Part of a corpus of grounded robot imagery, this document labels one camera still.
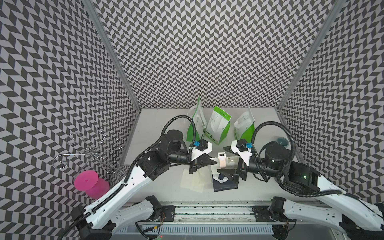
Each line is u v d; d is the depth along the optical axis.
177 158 0.51
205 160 0.54
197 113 0.85
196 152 0.49
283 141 0.94
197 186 0.81
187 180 0.84
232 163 0.56
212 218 0.72
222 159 0.52
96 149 0.77
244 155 0.47
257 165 0.47
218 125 0.84
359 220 0.40
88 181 0.54
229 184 0.69
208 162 0.54
